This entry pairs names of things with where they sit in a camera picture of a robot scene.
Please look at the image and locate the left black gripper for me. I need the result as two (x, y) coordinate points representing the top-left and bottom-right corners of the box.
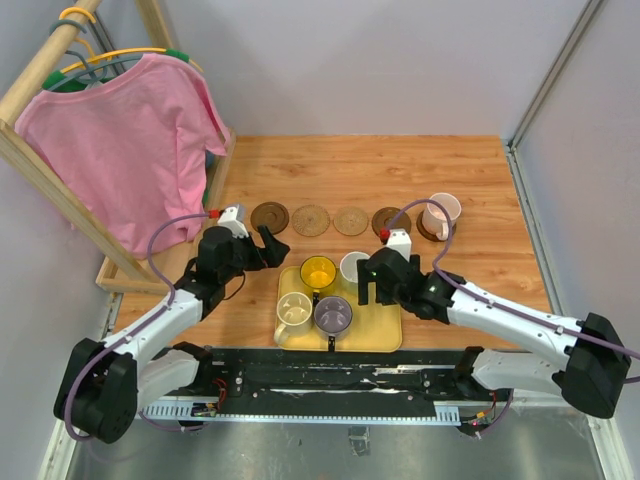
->
(220, 224), (290, 283)

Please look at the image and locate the brown wooden coaster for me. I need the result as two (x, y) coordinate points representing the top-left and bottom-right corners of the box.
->
(371, 207), (412, 237)
(416, 211), (456, 242)
(250, 201), (289, 235)

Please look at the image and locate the white cup green handle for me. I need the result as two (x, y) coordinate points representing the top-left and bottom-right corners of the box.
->
(339, 251), (370, 294)

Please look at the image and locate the large woven rattan coaster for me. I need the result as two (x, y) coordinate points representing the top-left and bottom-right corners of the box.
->
(291, 204), (330, 237)

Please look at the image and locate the small woven rattan coaster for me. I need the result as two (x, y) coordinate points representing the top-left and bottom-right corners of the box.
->
(333, 206), (369, 236)

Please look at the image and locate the pink cup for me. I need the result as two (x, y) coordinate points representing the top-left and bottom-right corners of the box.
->
(419, 192), (462, 241)

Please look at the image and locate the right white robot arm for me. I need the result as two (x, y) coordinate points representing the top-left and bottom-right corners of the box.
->
(357, 247), (631, 419)

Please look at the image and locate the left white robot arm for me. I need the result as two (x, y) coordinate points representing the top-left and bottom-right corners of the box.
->
(53, 226), (290, 444)

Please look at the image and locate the yellow cup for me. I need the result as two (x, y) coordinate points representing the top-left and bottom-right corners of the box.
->
(300, 256), (338, 306)

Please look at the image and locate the purple cup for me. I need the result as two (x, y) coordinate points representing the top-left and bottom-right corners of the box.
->
(313, 296), (353, 352)

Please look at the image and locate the cream cup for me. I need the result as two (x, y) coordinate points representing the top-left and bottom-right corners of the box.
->
(273, 292), (313, 345)

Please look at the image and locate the yellow plastic tray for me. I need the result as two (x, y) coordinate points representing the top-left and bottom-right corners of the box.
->
(273, 267), (402, 353)

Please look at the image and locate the wooden clothes rack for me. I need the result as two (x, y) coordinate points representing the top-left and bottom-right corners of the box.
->
(0, 0), (238, 300)

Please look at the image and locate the pink t-shirt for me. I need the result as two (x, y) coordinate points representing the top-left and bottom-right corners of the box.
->
(15, 53), (230, 258)

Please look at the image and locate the grey clothes hanger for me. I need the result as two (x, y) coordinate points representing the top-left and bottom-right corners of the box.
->
(49, 19), (142, 91)

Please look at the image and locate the yellow clothes hanger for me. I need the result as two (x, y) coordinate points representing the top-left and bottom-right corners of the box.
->
(87, 1), (204, 73)

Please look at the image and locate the green clothes hanger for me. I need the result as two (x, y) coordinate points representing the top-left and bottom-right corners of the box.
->
(42, 48), (202, 91)

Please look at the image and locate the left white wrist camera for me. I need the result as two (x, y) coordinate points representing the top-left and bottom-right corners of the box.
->
(217, 203), (249, 238)

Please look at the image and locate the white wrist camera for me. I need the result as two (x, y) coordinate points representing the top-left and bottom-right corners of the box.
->
(386, 229), (412, 261)
(217, 203), (249, 238)

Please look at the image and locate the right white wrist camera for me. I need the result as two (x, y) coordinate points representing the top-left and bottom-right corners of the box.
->
(386, 229), (412, 261)

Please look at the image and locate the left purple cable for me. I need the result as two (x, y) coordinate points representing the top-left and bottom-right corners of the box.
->
(64, 208), (224, 440)

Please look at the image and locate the purple cable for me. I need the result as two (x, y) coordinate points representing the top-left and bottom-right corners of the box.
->
(380, 199), (640, 441)
(64, 208), (224, 440)

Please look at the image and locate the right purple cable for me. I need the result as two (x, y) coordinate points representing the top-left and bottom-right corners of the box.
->
(380, 199), (640, 441)

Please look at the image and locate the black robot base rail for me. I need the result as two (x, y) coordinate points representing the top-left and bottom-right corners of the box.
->
(144, 348), (509, 426)

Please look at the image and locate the aluminium frame post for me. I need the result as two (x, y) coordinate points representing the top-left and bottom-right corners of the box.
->
(506, 0), (607, 150)

